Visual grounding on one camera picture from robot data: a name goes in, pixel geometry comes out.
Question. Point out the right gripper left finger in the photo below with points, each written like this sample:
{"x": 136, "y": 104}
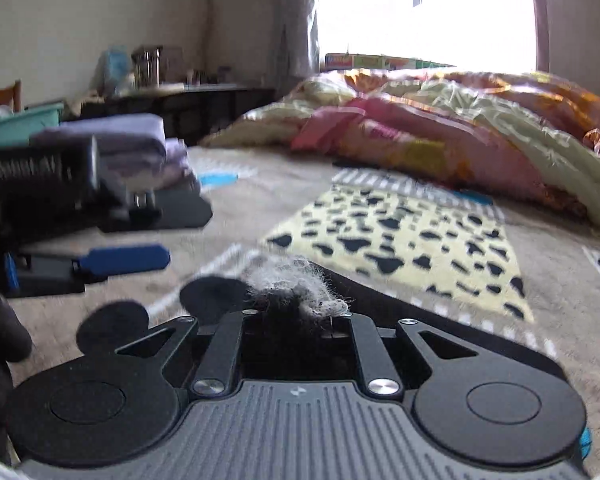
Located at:
{"x": 216, "y": 373}

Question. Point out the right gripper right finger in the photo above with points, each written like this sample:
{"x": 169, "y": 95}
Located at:
{"x": 376, "y": 374}

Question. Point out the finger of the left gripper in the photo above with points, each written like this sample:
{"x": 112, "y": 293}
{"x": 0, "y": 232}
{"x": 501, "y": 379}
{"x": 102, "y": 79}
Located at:
{"x": 40, "y": 275}

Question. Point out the black garment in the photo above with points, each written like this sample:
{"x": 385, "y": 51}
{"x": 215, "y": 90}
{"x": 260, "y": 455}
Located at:
{"x": 386, "y": 305}

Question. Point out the left stack of folded clothes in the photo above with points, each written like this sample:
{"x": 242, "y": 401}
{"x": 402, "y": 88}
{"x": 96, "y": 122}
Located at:
{"x": 162, "y": 190}

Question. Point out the teal plastic bin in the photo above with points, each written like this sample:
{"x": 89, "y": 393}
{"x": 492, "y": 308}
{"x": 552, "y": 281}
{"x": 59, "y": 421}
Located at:
{"x": 17, "y": 128}

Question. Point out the grey lint clump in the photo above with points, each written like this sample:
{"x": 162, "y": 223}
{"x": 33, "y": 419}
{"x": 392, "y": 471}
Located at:
{"x": 295, "y": 283}

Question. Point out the metal thermos pot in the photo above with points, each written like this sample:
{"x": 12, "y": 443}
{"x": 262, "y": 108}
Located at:
{"x": 146, "y": 61}

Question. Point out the dark side table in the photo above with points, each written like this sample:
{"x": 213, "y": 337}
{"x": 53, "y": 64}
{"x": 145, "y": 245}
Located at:
{"x": 189, "y": 114}

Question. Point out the Mickey Mouse plush blanket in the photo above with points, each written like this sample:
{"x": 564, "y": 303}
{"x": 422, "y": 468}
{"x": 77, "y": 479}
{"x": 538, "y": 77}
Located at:
{"x": 519, "y": 272}

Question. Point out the floral pink yellow quilt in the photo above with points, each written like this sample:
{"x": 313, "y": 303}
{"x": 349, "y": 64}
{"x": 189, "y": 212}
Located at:
{"x": 531, "y": 137}

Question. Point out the colourful alphabet play mat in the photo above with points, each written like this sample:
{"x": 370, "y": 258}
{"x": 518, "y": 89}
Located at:
{"x": 347, "y": 61}

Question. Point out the window curtain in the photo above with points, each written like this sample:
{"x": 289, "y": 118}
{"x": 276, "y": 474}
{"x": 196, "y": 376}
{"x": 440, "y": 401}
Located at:
{"x": 296, "y": 54}

